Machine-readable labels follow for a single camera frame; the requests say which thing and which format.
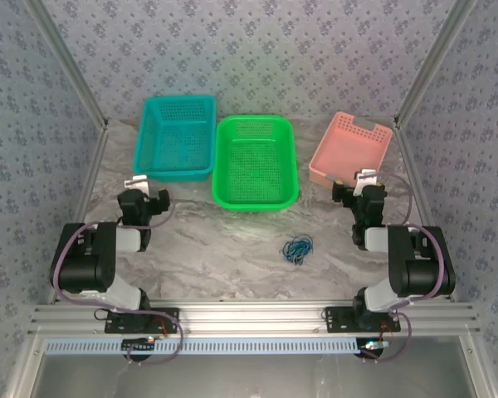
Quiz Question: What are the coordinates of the pink plastic basket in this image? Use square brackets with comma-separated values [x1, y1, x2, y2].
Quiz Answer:
[308, 110, 395, 187]

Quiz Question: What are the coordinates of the thin dark green cable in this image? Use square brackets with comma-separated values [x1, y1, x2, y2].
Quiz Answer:
[281, 235, 315, 265]

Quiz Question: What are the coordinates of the thin blue cable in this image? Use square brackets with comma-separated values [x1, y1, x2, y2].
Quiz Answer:
[288, 235, 316, 257]
[280, 235, 312, 260]

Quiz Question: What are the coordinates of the green plastic basket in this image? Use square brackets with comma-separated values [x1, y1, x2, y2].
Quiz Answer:
[211, 114, 300, 213]

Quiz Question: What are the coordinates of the teal plastic basket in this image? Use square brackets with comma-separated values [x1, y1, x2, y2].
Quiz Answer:
[132, 94, 217, 184]

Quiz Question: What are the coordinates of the small circuit board with LED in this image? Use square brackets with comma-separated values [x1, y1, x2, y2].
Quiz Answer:
[358, 338, 393, 362]
[121, 336, 157, 362]

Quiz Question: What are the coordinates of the grey metal lower panel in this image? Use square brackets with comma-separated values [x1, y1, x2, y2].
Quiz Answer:
[32, 354, 478, 398]

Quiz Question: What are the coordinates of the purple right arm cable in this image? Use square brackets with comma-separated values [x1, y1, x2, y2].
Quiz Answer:
[359, 172, 457, 364]

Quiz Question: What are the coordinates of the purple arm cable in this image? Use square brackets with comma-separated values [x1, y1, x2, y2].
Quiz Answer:
[51, 187, 187, 366]
[359, 172, 457, 364]

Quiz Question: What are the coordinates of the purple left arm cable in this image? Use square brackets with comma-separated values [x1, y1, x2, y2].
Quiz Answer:
[51, 187, 187, 366]

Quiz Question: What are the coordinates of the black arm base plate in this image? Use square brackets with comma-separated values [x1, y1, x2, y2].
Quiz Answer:
[323, 305, 402, 335]
[103, 306, 181, 335]

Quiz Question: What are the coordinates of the aluminium frame post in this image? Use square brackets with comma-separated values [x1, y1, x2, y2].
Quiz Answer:
[393, 0, 481, 128]
[24, 0, 110, 129]

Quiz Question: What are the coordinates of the aluminium mounting rail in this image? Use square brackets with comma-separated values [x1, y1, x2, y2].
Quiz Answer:
[27, 301, 481, 337]

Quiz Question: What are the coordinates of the white slotted cable duct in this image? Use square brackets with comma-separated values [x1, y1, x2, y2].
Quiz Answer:
[44, 336, 363, 357]

